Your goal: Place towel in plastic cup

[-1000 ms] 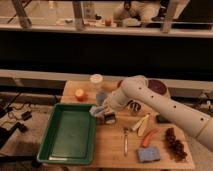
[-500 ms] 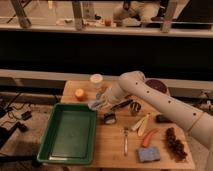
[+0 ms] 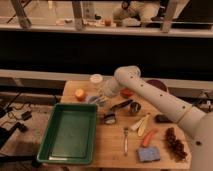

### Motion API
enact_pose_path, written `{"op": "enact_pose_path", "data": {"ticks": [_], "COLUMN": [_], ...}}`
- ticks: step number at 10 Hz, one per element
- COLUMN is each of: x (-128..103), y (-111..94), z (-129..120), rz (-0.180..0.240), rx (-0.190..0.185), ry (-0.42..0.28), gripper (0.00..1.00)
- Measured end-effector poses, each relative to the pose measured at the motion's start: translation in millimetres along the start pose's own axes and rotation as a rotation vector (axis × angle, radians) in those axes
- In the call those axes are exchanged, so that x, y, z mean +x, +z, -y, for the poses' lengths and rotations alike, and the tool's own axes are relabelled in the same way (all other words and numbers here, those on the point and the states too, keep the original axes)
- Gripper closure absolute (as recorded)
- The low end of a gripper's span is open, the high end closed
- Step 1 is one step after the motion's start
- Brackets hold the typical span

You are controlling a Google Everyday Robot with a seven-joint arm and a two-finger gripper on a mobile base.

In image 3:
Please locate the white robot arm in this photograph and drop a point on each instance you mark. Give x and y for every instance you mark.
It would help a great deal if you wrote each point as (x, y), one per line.
(192, 120)

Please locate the white paper cup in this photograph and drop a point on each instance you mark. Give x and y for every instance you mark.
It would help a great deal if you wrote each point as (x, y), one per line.
(96, 80)

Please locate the small metal cup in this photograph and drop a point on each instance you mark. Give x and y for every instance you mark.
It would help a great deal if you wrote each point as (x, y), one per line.
(134, 108)

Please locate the orange bowl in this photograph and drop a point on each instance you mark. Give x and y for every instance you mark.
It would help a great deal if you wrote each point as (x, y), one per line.
(126, 93)

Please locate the orange fruit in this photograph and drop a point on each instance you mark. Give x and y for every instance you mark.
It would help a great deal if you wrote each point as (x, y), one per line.
(80, 94)

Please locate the peeled banana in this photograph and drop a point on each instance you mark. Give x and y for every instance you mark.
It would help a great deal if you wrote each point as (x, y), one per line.
(140, 125)

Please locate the purple bowl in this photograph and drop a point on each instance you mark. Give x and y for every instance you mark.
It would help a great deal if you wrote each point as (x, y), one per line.
(158, 84)

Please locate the black rectangular block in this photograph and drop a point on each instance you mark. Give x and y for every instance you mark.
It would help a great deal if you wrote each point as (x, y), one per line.
(162, 119)

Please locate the green plastic tray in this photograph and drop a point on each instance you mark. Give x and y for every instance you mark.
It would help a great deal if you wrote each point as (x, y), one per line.
(70, 135)

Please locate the orange carrot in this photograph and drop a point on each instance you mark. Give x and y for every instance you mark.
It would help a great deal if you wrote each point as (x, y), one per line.
(147, 139)

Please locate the blue sponge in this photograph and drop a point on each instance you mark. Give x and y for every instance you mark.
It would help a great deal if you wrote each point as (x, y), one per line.
(149, 154)

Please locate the bunch of red grapes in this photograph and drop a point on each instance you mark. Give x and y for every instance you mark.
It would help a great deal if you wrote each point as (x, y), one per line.
(175, 145)

